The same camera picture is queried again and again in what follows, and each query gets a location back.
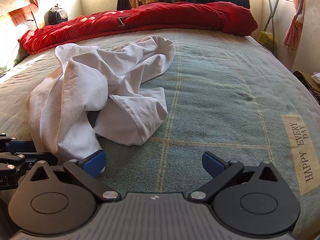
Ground white t-shirt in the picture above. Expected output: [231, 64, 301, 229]
[26, 36, 175, 160]

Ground metal clothes drying rack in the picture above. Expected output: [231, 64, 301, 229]
[249, 0, 280, 54]

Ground green plaid bed sheet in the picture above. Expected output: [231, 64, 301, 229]
[1, 29, 319, 239]

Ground wooden headboard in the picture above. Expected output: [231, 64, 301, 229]
[0, 4, 38, 28]

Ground yellow plastic bag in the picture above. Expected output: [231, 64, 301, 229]
[258, 31, 274, 52]

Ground red quilt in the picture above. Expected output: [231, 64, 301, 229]
[18, 2, 258, 55]

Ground pink curtain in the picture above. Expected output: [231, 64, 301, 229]
[283, 0, 305, 51]

